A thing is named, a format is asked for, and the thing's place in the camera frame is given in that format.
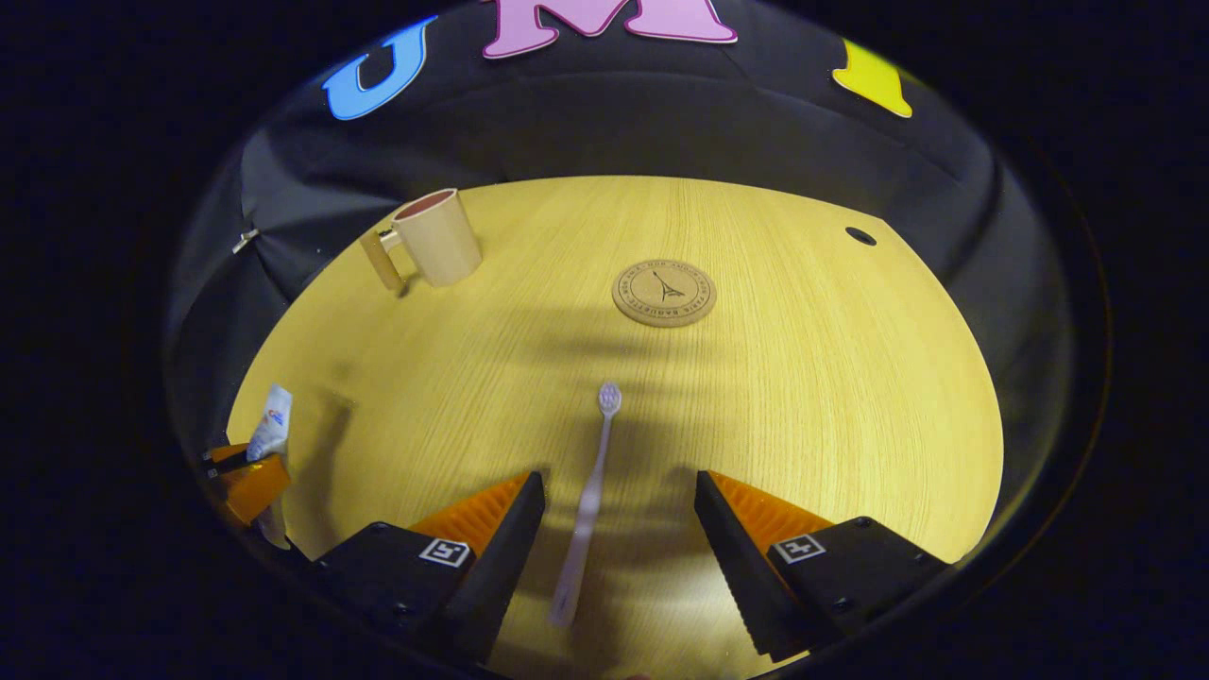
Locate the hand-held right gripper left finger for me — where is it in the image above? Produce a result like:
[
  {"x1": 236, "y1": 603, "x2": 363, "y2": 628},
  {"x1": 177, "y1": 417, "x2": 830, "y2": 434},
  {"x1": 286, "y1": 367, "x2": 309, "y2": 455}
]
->
[{"x1": 307, "y1": 470, "x2": 547, "y2": 667}]

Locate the beige cup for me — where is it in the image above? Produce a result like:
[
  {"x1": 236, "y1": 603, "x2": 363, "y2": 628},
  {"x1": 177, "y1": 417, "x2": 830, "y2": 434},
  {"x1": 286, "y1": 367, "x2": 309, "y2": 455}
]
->
[{"x1": 359, "y1": 188, "x2": 484, "y2": 292}]

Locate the white toothpaste tube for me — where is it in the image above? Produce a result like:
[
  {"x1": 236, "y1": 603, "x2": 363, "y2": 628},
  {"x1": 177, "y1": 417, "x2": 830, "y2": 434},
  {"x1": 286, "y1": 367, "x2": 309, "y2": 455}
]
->
[{"x1": 246, "y1": 382, "x2": 294, "y2": 551}]

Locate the pale purple toothbrush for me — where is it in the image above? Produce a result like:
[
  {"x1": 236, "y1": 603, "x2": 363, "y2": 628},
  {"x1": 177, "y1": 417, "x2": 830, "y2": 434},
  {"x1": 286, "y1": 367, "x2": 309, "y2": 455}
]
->
[{"x1": 550, "y1": 381, "x2": 624, "y2": 630}]

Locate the round cork coaster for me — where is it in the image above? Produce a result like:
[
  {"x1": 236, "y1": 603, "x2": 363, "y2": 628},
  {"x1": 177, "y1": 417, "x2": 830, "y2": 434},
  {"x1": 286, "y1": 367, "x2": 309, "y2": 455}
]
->
[{"x1": 611, "y1": 259, "x2": 719, "y2": 329}]

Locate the black backdrop cloth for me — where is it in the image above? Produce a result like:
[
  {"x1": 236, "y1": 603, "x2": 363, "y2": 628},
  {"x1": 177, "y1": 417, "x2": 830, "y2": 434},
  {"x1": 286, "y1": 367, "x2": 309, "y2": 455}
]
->
[{"x1": 165, "y1": 0, "x2": 1078, "y2": 530}]

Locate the wooden desktop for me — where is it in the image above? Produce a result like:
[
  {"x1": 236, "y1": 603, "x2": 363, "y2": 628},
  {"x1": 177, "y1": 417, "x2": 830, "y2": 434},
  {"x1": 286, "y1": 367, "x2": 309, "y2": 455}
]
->
[{"x1": 225, "y1": 175, "x2": 1005, "y2": 680}]

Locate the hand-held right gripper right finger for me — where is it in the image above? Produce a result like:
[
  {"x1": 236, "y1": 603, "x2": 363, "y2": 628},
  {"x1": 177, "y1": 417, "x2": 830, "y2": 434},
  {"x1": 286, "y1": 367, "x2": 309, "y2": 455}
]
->
[{"x1": 694, "y1": 469, "x2": 950, "y2": 662}]

